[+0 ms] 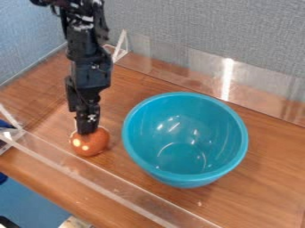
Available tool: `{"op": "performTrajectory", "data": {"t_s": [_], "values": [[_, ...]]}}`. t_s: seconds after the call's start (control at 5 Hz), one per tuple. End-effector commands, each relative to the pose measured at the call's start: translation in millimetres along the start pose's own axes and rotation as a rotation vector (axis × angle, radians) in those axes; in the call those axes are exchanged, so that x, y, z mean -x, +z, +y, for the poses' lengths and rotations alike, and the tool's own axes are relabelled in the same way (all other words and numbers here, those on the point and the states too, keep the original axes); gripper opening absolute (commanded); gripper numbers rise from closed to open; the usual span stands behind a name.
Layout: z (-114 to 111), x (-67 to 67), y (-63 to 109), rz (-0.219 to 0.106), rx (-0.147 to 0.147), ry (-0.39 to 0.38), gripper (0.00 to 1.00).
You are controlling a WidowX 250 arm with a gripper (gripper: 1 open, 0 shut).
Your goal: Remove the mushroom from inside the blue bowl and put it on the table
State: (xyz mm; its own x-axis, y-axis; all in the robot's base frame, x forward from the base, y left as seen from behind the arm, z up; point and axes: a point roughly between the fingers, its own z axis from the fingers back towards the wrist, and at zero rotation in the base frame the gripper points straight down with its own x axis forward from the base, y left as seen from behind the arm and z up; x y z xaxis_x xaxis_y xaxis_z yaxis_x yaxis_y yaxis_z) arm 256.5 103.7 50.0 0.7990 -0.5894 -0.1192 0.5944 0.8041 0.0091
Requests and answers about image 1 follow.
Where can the brown white toy mushroom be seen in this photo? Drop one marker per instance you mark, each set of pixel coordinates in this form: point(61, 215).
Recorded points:
point(90, 144)

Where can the clear acrylic left barrier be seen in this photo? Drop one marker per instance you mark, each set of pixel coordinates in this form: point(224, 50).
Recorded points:
point(33, 65)

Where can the clear acrylic corner bracket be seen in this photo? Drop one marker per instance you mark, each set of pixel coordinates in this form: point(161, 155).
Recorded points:
point(120, 50)

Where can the clear acrylic back barrier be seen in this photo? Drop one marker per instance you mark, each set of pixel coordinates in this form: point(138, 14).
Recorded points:
point(260, 89)

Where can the clear acrylic front barrier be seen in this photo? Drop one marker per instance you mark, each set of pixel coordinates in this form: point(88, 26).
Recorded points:
point(94, 193)

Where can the clear acrylic barrier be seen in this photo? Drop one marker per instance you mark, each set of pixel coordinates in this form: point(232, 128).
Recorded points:
point(94, 193)
point(33, 65)
point(260, 89)

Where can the blue plastic bowl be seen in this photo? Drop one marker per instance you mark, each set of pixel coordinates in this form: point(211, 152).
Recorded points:
point(187, 138)

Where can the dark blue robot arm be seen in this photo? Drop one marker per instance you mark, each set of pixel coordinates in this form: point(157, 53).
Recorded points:
point(86, 32)

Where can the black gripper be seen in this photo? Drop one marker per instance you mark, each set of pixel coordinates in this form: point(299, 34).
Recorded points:
point(90, 77)

